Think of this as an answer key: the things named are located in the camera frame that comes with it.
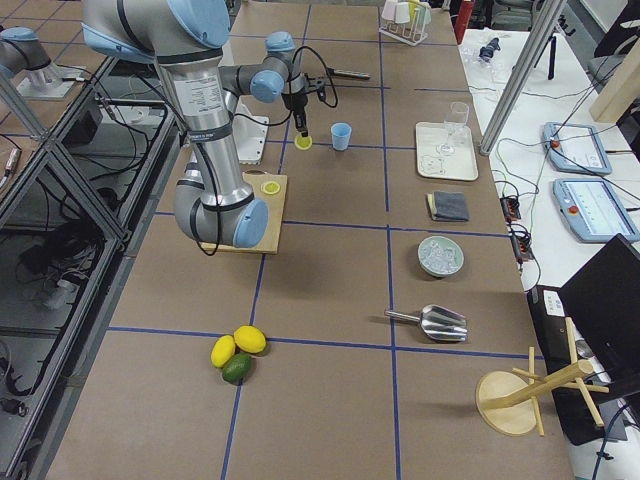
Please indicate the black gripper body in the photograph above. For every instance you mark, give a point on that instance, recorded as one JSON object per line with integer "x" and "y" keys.
{"x": 295, "y": 100}

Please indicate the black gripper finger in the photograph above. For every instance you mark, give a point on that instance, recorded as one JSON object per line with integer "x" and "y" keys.
{"x": 298, "y": 118}
{"x": 304, "y": 125}

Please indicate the steel muddler black tip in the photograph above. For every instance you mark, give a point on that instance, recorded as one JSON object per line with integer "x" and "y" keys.
{"x": 346, "y": 74}

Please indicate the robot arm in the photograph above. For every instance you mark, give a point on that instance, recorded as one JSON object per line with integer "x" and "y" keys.
{"x": 21, "y": 50}
{"x": 184, "y": 40}

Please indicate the light blue plastic cup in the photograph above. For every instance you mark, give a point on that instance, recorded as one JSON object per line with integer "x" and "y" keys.
{"x": 340, "y": 135}

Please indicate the yellow cup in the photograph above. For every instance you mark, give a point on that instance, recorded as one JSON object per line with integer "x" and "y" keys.
{"x": 413, "y": 9}

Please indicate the mint green cup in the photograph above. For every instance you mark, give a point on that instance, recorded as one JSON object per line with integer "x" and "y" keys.
{"x": 423, "y": 15}

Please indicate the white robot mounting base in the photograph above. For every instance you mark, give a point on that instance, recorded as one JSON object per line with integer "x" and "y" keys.
{"x": 249, "y": 131}

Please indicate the wooden cutting board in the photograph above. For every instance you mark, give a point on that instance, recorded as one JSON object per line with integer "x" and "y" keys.
{"x": 276, "y": 203}

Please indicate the cream bear serving tray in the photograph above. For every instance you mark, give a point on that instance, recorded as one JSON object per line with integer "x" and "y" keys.
{"x": 438, "y": 157}

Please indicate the clear wine glass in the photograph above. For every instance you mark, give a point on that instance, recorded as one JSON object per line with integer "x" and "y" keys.
{"x": 454, "y": 121}

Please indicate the grey folded cloth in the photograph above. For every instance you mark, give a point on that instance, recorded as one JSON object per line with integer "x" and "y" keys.
{"x": 447, "y": 206}

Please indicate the green bowl of ice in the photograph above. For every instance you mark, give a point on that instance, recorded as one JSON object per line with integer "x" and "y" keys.
{"x": 440, "y": 256}

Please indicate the red cylinder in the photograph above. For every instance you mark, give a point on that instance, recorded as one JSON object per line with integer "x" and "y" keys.
{"x": 464, "y": 15}

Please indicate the blue folded umbrella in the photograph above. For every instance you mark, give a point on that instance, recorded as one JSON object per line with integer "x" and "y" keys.
{"x": 487, "y": 52}

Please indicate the metal ice scoop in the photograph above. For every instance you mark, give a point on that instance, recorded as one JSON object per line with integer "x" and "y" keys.
{"x": 436, "y": 322}

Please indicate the green lime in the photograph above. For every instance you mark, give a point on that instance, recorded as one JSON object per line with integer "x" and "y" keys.
{"x": 235, "y": 370}

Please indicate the far blue teach pendant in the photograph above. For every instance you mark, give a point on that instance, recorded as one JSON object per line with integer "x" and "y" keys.
{"x": 575, "y": 148}

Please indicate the blue teach pendant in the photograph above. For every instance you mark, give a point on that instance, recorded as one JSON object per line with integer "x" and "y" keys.
{"x": 592, "y": 211}
{"x": 575, "y": 148}

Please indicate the near blue teach pendant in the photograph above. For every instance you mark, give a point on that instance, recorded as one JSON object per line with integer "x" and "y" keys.
{"x": 592, "y": 211}

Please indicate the wooden mug tree stand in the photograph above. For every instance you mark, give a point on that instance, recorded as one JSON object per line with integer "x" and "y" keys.
{"x": 508, "y": 400}

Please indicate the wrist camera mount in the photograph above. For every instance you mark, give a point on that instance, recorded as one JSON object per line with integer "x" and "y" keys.
{"x": 314, "y": 85}

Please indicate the white wire cup rack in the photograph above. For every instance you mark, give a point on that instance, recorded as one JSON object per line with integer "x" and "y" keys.
{"x": 407, "y": 33}

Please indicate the aluminium frame post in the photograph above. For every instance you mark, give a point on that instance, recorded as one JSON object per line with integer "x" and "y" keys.
{"x": 533, "y": 48}

